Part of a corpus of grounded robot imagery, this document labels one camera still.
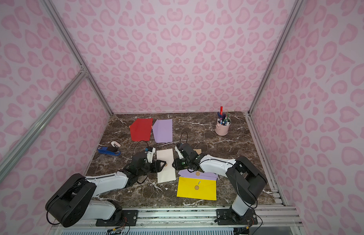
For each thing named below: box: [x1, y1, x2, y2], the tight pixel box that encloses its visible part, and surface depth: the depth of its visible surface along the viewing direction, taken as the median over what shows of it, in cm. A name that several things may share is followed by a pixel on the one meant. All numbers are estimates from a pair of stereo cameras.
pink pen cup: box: [214, 117, 232, 137], surface depth 102 cm
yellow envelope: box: [176, 176, 217, 201], surface depth 85 cm
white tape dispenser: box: [110, 141, 121, 149], surface depth 102 cm
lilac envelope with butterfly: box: [152, 118, 173, 143], surface depth 112 cm
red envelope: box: [130, 117, 153, 142], surface depth 115 cm
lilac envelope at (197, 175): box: [178, 168, 219, 181], surface depth 89 cm
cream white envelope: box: [156, 148, 177, 184], surface depth 90 cm
